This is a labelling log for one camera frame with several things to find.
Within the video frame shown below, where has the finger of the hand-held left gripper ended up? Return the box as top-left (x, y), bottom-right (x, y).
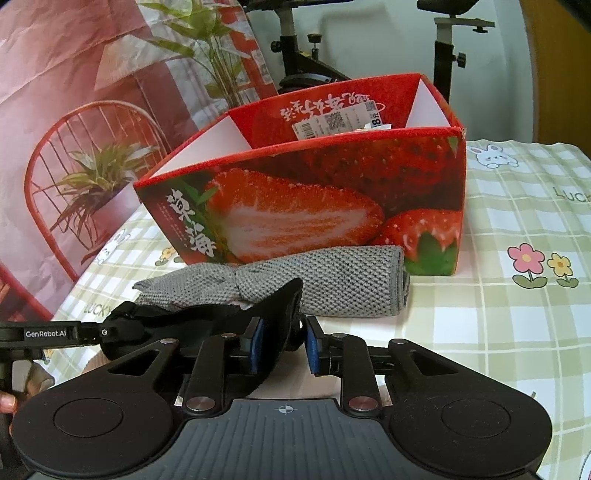
top-left (97, 314), bottom-right (155, 346)

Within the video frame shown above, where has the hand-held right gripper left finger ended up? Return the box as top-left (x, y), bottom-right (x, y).
top-left (105, 318), bottom-right (266, 418)

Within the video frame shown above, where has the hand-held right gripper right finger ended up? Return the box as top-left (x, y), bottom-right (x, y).
top-left (305, 316), bottom-right (462, 418)

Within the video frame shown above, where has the black and white glove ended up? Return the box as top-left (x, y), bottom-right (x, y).
top-left (99, 278), bottom-right (305, 398)

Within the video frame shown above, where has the grey knitted towel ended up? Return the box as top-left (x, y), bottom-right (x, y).
top-left (133, 246), bottom-right (411, 319)

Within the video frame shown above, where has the red strawberry print box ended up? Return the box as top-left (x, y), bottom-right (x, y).
top-left (134, 73), bottom-right (467, 277)

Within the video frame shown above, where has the person's left hand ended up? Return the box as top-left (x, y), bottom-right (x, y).
top-left (0, 355), bottom-right (57, 416)

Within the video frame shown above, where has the printed backdrop cloth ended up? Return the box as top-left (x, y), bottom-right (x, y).
top-left (0, 0), bottom-right (283, 324)

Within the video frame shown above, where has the black exercise bike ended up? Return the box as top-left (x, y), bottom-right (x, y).
top-left (242, 0), bottom-right (496, 101)

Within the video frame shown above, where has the wooden door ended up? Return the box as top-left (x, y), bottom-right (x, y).
top-left (522, 0), bottom-right (591, 154)

